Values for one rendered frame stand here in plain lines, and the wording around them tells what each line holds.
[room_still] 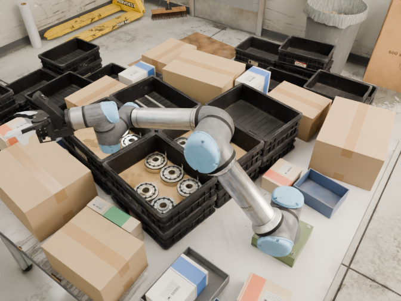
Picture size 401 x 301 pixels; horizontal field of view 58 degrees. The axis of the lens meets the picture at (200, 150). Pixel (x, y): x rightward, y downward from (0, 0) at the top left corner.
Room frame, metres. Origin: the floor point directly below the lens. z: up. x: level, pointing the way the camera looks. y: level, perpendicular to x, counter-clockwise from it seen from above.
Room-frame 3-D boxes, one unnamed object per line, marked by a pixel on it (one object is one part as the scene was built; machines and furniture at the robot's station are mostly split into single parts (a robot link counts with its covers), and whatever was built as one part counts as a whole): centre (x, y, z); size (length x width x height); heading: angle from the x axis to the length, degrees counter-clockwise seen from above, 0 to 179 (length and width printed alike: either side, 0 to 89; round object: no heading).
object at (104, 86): (1.71, 0.56, 0.78); 0.30 x 0.22 x 0.16; 142
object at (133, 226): (0.91, 0.35, 0.79); 0.24 x 0.06 x 0.06; 56
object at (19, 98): (2.38, 1.29, 0.31); 0.40 x 0.30 x 0.34; 144
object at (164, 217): (1.04, 0.17, 0.92); 0.40 x 0.30 x 0.02; 44
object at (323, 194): (1.09, -0.54, 0.74); 0.20 x 0.15 x 0.07; 47
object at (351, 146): (1.37, -0.76, 0.80); 0.40 x 0.30 x 0.20; 152
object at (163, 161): (1.17, 0.20, 0.86); 0.10 x 0.10 x 0.01
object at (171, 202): (0.91, 0.15, 0.86); 0.10 x 0.10 x 0.01
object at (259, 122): (1.46, -0.26, 0.87); 0.40 x 0.30 x 0.11; 44
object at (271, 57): (2.98, -0.54, 0.31); 0.40 x 0.30 x 0.34; 55
